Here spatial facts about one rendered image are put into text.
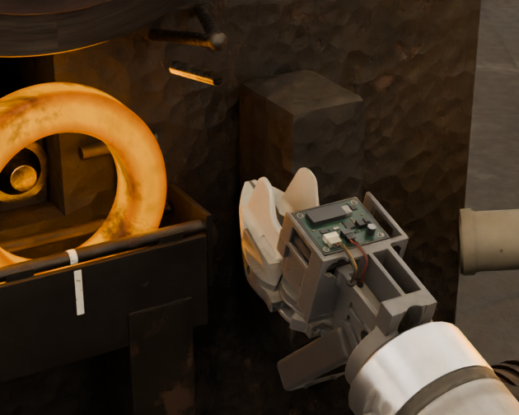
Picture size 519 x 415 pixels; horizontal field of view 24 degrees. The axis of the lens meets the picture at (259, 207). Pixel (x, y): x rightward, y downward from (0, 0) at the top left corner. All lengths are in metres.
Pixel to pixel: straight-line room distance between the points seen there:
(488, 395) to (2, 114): 0.41
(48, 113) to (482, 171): 2.09
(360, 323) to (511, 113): 2.52
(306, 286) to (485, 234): 0.28
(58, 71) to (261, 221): 0.23
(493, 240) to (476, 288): 1.34
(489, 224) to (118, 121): 0.34
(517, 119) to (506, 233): 2.21
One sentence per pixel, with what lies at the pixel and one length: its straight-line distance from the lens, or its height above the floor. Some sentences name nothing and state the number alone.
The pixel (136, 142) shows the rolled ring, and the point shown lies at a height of 0.79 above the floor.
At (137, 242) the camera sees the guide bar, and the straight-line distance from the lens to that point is 0.98.
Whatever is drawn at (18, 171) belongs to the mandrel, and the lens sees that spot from 1.04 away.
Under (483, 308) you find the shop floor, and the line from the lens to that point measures 2.34.
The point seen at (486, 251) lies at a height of 0.67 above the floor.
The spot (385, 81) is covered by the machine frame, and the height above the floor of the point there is 0.77.
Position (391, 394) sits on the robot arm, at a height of 0.73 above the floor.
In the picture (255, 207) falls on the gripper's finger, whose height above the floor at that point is 0.77.
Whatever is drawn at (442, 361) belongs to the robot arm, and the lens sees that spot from 0.77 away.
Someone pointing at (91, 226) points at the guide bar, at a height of 0.70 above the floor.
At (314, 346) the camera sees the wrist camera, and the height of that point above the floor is 0.70.
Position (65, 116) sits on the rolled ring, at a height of 0.82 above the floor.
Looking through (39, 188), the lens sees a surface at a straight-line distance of 1.07.
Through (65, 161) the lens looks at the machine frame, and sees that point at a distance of 1.04.
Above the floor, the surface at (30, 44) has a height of 0.89.
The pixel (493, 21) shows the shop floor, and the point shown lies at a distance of 4.13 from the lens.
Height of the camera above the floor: 1.15
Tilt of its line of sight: 25 degrees down
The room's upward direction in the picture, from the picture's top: straight up
